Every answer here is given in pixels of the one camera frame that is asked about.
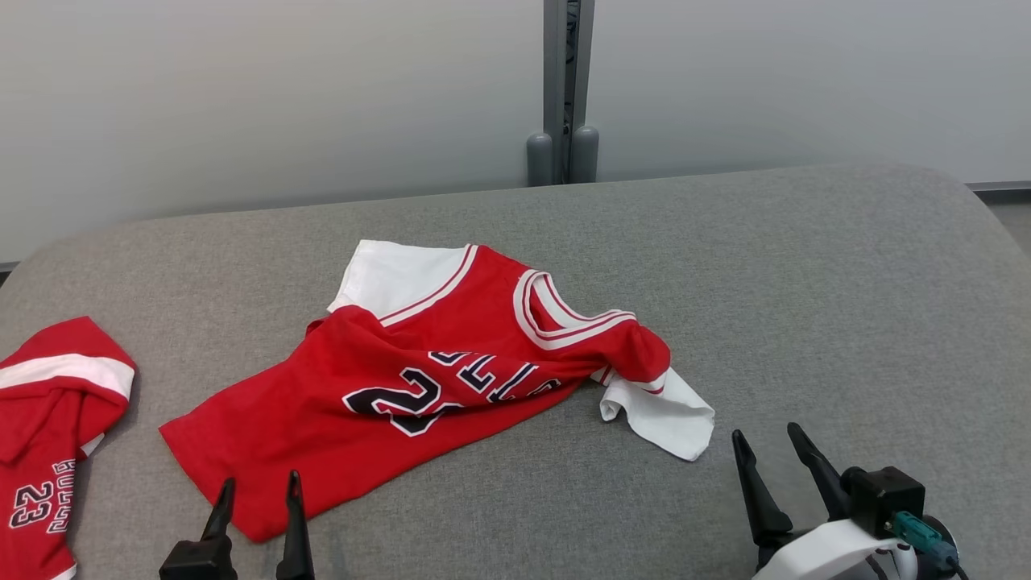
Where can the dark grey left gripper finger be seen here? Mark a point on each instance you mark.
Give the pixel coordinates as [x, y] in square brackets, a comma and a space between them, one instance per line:
[219, 515]
[296, 540]

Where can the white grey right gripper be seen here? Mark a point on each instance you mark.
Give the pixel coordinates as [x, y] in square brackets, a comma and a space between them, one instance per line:
[830, 556]

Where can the red white basketball shorts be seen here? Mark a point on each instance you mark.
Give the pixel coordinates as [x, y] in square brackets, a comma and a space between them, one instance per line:
[44, 419]

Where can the red white basketball jersey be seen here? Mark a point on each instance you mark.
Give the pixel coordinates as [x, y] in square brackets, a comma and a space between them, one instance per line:
[419, 354]

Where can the grey wall baseboard strip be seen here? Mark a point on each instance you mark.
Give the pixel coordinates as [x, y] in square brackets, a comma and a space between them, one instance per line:
[1003, 190]

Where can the grey rounded post cap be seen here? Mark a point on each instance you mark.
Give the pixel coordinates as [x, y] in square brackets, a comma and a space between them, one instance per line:
[585, 155]
[539, 161]

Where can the grey partition post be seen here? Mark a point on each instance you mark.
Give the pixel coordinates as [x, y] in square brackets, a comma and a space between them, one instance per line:
[556, 72]

